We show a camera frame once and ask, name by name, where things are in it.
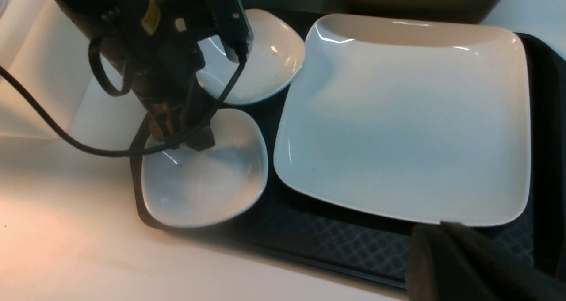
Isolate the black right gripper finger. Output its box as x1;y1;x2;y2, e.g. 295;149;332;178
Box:
405;222;566;301

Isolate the white bowl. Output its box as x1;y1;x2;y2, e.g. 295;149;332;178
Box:
196;9;305;105
141;108;268;228

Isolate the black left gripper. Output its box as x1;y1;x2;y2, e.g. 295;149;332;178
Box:
88;0;253;153

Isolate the large white square plate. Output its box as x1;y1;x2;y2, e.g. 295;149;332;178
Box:
273;14;531;227

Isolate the large white plastic tub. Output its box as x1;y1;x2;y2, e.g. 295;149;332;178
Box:
0;0;93;130

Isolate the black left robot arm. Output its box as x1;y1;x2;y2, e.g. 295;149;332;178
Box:
54;0;253;157

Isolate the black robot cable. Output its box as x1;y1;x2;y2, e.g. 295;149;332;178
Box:
0;49;247;157

